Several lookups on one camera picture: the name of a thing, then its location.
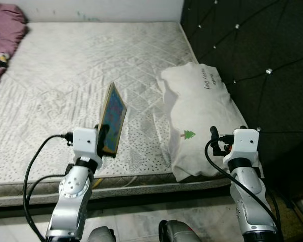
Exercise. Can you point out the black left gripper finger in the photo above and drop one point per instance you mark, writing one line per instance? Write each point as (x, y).
(103, 135)

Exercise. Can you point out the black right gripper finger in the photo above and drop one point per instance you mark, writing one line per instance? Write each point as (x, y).
(214, 133)
(243, 127)

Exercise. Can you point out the colourful children's book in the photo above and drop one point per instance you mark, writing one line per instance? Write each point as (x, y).
(113, 121)

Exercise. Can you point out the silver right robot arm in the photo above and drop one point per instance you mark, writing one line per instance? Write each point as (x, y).
(247, 196)

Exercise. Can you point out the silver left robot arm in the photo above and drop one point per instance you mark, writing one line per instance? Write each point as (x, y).
(70, 196)

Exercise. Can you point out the white quilted mattress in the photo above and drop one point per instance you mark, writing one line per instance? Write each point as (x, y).
(65, 75)

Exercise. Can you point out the silver right robot leg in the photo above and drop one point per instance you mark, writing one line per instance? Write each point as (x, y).
(181, 232)

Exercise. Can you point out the brown woven floor mat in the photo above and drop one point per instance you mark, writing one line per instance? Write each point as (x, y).
(293, 222)

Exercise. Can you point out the purple blanket with cartoon prints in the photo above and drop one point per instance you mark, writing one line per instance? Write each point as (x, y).
(5, 30)

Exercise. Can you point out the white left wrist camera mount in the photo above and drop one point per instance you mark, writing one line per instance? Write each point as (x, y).
(85, 143)

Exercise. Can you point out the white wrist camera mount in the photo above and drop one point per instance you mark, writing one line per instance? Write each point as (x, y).
(85, 143)
(245, 143)

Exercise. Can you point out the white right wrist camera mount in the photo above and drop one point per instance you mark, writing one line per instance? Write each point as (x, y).
(245, 143)

